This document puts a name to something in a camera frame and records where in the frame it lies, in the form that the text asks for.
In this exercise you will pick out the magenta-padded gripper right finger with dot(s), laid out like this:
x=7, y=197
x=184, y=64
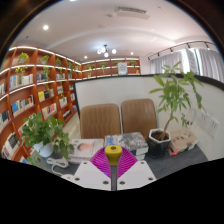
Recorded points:
x=136, y=173

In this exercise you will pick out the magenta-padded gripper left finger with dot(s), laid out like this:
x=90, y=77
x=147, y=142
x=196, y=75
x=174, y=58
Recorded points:
x=88, y=173

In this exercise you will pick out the yellow charger block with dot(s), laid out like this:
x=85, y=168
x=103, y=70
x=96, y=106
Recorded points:
x=113, y=154

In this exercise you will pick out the stack of white books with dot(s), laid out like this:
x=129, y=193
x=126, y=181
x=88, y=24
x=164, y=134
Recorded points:
x=83, y=146

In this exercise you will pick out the stack of dark books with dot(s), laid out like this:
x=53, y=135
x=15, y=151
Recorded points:
x=133, y=141

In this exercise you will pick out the money tree in black pot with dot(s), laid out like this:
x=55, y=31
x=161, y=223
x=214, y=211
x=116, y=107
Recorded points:
x=158, y=141

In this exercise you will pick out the pothos plant in white pot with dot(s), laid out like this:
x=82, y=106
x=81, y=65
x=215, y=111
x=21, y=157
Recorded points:
x=43, y=148

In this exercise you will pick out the tan upholstered chair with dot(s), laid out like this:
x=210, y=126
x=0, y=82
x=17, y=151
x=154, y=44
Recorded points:
x=138, y=116
x=100, y=121

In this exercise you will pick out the stack of beige books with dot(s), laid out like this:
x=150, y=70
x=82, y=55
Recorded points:
x=181, y=140

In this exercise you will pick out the white partition with black rim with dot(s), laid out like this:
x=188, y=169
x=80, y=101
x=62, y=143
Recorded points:
x=110, y=90

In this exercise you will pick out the orange wooden bookshelf unit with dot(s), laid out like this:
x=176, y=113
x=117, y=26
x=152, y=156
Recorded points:
x=23, y=96

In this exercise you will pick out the white curtain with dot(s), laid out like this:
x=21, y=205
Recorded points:
x=166, y=63
x=211, y=65

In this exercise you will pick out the multi-bulb ceiling lamp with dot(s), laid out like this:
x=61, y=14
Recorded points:
x=106, y=50

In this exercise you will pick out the white standing banner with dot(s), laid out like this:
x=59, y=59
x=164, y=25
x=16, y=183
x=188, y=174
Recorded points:
x=192, y=61

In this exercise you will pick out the recessed ceiling lights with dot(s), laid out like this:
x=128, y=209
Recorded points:
x=45, y=27

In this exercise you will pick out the ceiling air conditioner vent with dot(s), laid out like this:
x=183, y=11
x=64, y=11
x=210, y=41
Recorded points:
x=130, y=11

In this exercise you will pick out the white wall socket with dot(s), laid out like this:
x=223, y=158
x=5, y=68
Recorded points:
x=213, y=127
x=203, y=120

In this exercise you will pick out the black track light rail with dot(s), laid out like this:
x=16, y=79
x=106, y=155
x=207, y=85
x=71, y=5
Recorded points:
x=180, y=46

